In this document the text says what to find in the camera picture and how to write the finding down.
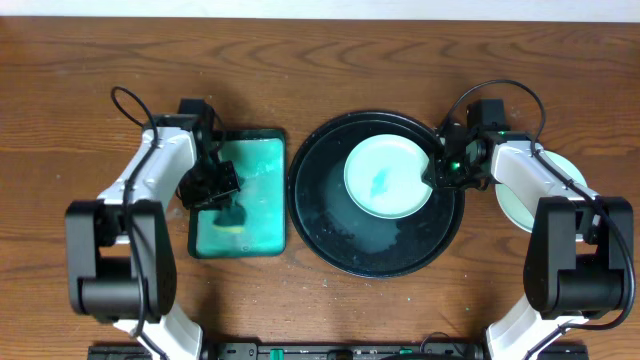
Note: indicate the dark green sponge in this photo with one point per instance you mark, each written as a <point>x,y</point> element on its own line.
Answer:
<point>231,219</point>

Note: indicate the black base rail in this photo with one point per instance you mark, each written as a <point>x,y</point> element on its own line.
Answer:
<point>252,351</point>

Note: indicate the green plate with stain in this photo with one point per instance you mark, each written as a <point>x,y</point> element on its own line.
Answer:
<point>383,176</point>

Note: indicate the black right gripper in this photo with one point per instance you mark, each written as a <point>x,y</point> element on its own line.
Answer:
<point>438,178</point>

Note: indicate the green rectangular soap tray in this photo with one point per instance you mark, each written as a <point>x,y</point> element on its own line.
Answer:
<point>259,158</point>

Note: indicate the round black tray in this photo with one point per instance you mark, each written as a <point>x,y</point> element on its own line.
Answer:
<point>344,235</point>

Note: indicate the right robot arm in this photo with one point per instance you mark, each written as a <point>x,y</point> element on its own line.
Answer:
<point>578,272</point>

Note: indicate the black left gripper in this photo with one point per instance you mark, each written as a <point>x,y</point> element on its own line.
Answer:
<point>211,185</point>

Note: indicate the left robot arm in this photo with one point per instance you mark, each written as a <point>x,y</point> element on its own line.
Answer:
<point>120,263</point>

